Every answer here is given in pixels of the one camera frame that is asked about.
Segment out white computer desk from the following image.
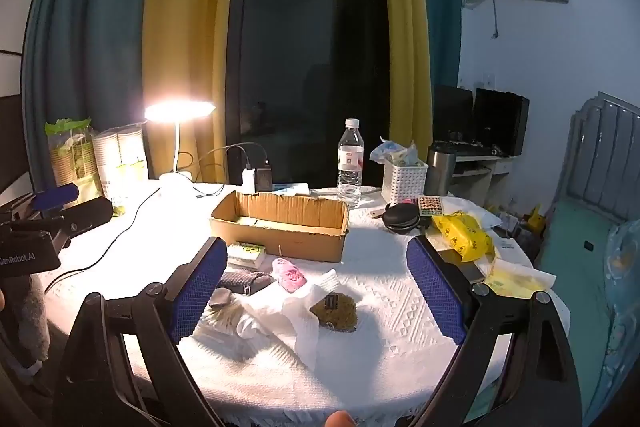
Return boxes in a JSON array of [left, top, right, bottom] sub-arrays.
[[452, 152, 513, 208]]

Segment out green printed package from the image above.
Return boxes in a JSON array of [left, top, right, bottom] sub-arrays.
[[45, 117, 101, 200]]

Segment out grey bed headboard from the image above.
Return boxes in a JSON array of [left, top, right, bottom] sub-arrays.
[[565, 92, 640, 228]]

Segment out pale yellow clear package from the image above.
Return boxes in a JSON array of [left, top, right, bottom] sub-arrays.
[[475, 257, 557, 300]]

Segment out light blue printed blanket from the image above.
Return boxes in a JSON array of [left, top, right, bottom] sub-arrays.
[[585, 217, 640, 420]]

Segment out yellow plastic packet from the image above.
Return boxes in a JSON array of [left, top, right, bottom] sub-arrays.
[[431, 213, 496, 263]]

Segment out white towel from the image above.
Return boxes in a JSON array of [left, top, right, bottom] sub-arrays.
[[192, 269, 342, 372]]

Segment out steel tumbler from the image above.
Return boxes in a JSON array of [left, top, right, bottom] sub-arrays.
[[425, 144, 457, 196]]

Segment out green bed mattress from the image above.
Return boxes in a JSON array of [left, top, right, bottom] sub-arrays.
[[537, 199, 626, 408]]

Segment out brown plush toy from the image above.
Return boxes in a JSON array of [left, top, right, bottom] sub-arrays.
[[309, 291, 359, 334]]

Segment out white perforated basket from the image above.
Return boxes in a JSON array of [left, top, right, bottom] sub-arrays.
[[382, 158, 429, 206]]

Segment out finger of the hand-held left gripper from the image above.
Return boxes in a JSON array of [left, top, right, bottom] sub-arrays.
[[37, 196, 115, 240], [32, 183, 81, 212]]

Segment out clear water bottle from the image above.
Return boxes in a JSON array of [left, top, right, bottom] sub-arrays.
[[337, 118, 363, 208]]

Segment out cotton swab pack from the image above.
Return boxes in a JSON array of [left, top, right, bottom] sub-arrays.
[[200, 304, 251, 339]]

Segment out pack of paper cups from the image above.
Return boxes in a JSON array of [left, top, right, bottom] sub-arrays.
[[93, 123, 149, 208]]

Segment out cardboard box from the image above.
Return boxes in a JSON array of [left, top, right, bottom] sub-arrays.
[[209, 191, 350, 264]]

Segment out white desk lamp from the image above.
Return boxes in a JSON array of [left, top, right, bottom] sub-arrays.
[[145, 101, 217, 188]]

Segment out small tissue pack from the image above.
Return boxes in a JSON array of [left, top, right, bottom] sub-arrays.
[[227, 241, 267, 269]]

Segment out yellow curtain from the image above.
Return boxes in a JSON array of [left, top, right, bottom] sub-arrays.
[[142, 0, 248, 184], [377, 0, 433, 158]]

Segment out dark glass window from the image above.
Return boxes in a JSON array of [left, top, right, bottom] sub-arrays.
[[225, 0, 391, 188]]

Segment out black charger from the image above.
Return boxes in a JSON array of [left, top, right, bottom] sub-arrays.
[[255, 160, 273, 194]]

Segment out packets in basket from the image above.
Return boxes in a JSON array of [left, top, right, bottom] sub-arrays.
[[370, 137, 423, 168]]

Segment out black round case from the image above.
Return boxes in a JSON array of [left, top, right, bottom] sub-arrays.
[[382, 202, 421, 235]]

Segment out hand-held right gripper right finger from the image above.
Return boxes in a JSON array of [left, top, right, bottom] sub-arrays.
[[406, 234, 583, 427]]

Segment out pink plush toy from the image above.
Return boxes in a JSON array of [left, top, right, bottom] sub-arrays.
[[271, 257, 307, 294]]

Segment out small patterned box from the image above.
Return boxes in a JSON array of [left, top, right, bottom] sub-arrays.
[[417, 196, 445, 217]]

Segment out black monitor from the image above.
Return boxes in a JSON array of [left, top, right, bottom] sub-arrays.
[[472, 88, 530, 158], [434, 84, 474, 144]]

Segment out black cable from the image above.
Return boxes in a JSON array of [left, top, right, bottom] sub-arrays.
[[44, 186, 162, 294]]

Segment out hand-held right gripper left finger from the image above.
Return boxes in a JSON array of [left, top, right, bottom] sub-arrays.
[[52, 236, 230, 427]]

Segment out grey hairbrush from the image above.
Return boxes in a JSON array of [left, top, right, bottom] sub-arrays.
[[220, 271, 276, 297]]

